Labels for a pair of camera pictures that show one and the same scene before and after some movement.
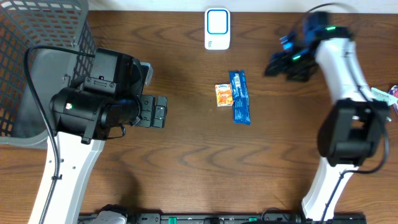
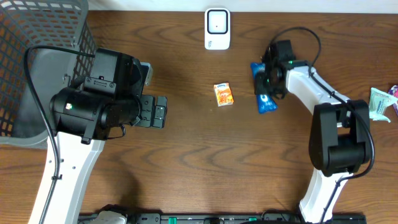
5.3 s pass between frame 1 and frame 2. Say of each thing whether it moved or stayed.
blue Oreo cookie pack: moved
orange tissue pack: stayed
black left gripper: stayed
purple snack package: stayed
